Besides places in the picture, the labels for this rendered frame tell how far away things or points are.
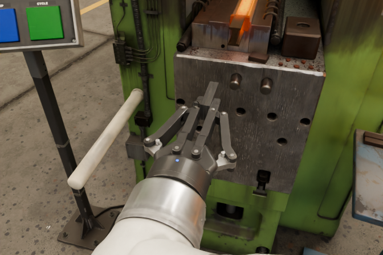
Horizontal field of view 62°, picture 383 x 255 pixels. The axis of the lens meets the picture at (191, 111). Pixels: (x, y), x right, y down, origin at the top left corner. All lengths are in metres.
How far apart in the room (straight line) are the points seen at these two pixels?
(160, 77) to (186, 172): 0.81
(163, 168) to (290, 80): 0.53
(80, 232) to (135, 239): 1.30
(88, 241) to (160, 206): 1.25
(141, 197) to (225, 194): 0.83
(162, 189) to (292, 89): 0.57
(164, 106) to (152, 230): 0.93
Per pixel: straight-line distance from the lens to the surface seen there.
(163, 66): 1.12
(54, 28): 0.84
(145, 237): 0.30
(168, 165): 0.37
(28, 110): 2.41
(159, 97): 1.20
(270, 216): 1.22
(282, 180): 1.06
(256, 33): 0.84
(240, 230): 1.37
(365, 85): 1.09
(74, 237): 1.59
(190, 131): 0.45
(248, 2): 0.93
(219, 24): 0.84
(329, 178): 1.34
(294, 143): 0.95
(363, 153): 0.93
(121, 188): 1.71
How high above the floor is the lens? 1.30
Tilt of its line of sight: 37 degrees down
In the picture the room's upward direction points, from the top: straight up
